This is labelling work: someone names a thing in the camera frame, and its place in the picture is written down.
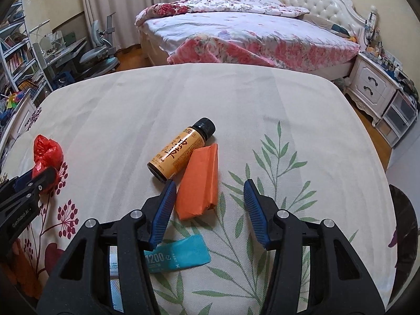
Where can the floral cream bedsheet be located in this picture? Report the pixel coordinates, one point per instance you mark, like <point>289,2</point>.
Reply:
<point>294,134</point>

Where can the black trash bin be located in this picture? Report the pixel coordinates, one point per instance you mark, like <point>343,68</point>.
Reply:
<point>405,238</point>

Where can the plastic drawer unit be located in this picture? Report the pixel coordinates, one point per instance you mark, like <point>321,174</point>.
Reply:
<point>397,118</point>

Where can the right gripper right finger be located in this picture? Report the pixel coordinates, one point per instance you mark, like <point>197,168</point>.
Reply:
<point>262,211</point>

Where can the orange label brown bottle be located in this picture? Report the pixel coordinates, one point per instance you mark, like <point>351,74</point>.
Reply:
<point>175,156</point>

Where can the red plastic bag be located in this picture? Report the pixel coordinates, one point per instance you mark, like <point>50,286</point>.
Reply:
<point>47,153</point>

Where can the orange paper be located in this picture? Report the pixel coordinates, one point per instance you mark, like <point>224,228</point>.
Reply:
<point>198,190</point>

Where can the floral quilt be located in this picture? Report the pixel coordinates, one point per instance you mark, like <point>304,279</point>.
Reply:
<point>267,7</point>

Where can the white bed with headboard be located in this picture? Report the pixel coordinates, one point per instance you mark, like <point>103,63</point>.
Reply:
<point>323,42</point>

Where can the white footboard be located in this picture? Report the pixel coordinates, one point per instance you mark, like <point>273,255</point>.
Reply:
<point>17,124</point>

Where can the white bookshelf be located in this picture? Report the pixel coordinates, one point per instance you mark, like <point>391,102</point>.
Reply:
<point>20,67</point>

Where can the grey desk chair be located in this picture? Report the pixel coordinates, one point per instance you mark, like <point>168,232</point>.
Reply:
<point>101,59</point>

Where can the white nightstand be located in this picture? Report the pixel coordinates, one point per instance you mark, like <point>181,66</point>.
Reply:
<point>370,88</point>

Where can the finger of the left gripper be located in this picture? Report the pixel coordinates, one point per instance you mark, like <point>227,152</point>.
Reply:
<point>17,183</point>
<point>33,188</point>

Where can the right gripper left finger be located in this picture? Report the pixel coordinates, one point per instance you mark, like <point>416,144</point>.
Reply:
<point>156,212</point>

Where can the grey study desk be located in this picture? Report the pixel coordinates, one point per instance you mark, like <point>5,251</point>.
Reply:
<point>49,63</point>

